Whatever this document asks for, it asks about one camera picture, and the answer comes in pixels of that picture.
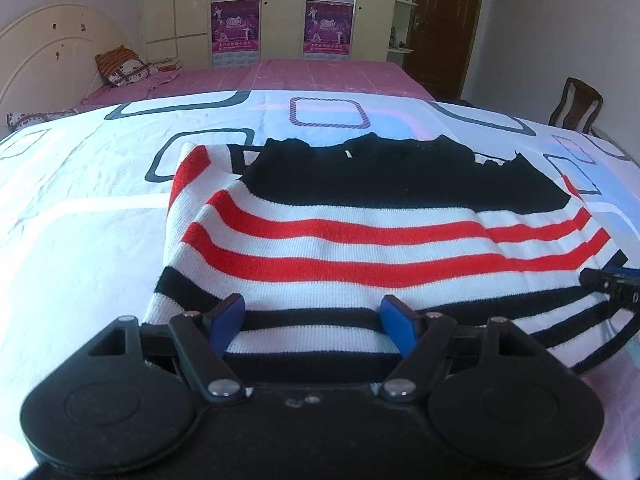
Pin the dark wooden chair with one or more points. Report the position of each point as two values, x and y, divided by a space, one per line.
579 107

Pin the floral pillow by headboard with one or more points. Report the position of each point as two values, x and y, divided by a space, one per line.
18 121

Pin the dark brown wooden door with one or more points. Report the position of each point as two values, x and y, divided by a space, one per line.
441 38

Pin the pink bed cover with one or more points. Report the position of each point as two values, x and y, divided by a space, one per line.
382 78

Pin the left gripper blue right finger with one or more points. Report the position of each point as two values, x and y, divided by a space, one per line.
401 324

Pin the orange striped pillow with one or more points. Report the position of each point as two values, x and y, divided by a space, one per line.
122 66

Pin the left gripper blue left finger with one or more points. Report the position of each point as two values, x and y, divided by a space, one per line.
224 322

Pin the white patterned bed sheet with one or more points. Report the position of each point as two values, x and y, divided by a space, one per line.
91 390

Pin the cream open corner shelf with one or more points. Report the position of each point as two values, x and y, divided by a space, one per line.
398 47

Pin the red white black striped sweater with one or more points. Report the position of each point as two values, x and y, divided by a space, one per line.
314 238

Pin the cream curved headboard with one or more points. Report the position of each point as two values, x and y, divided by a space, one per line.
47 58

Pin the cream wardrobe with posters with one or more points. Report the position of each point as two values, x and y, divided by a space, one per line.
183 29

